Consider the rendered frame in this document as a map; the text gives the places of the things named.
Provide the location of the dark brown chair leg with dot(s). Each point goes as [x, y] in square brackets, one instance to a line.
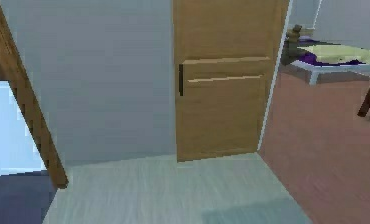
[369, 98]

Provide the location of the yellow-green round cushion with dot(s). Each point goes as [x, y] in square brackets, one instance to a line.
[343, 53]

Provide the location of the dark olive figurine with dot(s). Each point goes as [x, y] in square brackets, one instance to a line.
[292, 45]

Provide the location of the light wooden room door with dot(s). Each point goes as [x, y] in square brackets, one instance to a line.
[223, 110]

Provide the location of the brown wooden door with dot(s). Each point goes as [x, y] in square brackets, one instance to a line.
[26, 100]

